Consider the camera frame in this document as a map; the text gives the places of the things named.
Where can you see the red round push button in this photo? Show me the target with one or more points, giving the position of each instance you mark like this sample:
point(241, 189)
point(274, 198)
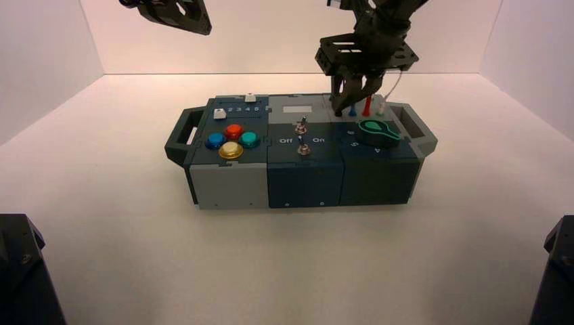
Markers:
point(233, 131)

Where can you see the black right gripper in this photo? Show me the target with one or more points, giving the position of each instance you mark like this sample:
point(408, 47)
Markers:
point(372, 49)

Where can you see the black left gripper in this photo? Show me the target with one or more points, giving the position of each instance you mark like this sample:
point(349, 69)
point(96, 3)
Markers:
point(179, 18)

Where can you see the teal round push button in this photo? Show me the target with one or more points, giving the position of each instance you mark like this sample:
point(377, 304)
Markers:
point(249, 139)

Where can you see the metal toggle switch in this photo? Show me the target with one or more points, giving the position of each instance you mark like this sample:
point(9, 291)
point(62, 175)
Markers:
point(301, 125)
point(303, 146)

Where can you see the green rotary dial knob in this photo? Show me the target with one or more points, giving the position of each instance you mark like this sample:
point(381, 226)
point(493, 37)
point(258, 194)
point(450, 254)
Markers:
point(376, 133)

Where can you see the grey and dark-green control box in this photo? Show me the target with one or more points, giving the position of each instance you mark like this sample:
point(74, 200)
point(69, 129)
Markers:
point(233, 184)

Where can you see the blue round push button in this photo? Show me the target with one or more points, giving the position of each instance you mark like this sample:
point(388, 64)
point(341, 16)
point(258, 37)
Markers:
point(215, 141)

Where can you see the yellow round push button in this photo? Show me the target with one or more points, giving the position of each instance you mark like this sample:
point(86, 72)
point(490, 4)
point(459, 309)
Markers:
point(231, 150)

